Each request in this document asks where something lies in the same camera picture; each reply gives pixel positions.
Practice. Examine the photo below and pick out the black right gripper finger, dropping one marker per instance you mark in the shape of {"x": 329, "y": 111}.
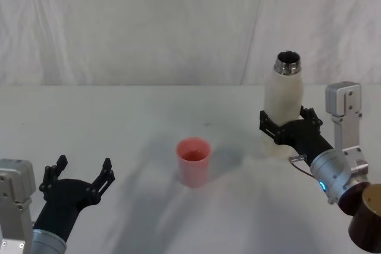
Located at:
{"x": 268, "y": 127}
{"x": 312, "y": 118}

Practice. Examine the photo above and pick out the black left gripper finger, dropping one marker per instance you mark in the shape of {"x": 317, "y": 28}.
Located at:
{"x": 104, "y": 181}
{"x": 53, "y": 173}

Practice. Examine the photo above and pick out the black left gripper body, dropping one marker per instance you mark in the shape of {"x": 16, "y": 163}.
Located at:
{"x": 65, "y": 197}

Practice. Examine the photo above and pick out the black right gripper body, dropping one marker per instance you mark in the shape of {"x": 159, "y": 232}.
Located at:
{"x": 306, "y": 141}

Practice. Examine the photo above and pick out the cream vacuum bottle steel neck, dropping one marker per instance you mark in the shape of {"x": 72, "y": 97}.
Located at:
{"x": 284, "y": 96}

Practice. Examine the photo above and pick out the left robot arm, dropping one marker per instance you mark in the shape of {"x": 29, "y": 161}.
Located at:
{"x": 15, "y": 206}

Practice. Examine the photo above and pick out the white tablecloth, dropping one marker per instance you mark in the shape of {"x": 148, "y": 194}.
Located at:
{"x": 134, "y": 221}

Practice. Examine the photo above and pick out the pink plastic cup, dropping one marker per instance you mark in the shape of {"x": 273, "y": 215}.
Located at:
{"x": 193, "y": 164}

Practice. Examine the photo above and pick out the white curtain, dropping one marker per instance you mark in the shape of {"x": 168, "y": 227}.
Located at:
{"x": 149, "y": 28}

